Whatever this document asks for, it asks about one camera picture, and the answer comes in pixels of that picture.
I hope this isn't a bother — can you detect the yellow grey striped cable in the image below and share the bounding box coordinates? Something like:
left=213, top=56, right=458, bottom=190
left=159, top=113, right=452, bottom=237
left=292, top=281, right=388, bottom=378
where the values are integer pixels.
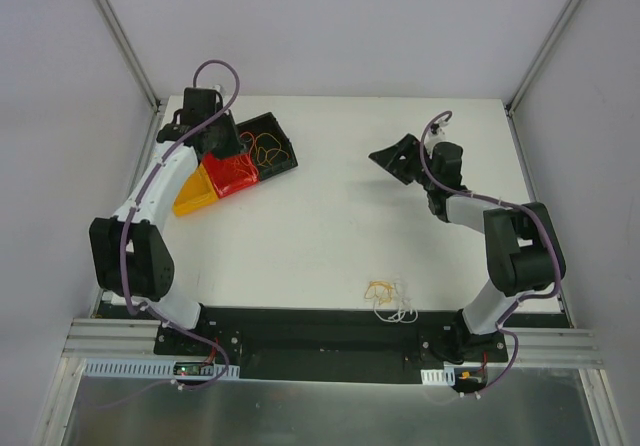
left=239, top=130, right=291, bottom=170

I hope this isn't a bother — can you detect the yellow plastic bin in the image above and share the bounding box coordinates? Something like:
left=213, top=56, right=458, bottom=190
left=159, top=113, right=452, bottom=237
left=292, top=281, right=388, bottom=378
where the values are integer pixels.
left=172, top=165, right=218, bottom=217

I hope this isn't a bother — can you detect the red plastic bin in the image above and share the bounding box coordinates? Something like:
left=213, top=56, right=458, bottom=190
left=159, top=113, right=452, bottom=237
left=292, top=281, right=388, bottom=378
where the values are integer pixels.
left=202, top=153, right=259, bottom=198

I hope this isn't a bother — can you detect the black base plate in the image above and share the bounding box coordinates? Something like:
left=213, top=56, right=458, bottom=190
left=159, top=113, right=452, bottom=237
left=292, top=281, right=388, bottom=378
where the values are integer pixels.
left=94, top=303, right=516, bottom=385

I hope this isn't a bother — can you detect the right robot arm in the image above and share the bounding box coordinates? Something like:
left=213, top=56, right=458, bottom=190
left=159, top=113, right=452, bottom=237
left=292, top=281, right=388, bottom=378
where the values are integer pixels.
left=368, top=134, right=566, bottom=364

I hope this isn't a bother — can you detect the yellow thin cable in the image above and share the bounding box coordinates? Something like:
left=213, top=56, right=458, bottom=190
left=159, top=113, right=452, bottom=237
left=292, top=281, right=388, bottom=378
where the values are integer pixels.
left=363, top=279, right=396, bottom=307

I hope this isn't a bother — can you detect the black plastic bin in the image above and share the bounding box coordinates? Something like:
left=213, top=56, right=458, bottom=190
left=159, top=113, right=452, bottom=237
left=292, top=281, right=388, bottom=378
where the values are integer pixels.
left=237, top=112, right=298, bottom=182

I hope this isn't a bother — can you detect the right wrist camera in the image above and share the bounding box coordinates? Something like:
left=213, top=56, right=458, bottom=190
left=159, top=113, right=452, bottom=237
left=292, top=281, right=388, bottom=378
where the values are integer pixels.
left=427, top=119, right=448, bottom=142

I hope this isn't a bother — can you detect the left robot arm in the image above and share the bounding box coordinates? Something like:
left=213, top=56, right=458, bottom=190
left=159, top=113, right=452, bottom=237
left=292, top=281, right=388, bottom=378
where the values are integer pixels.
left=89, top=87, right=246, bottom=355

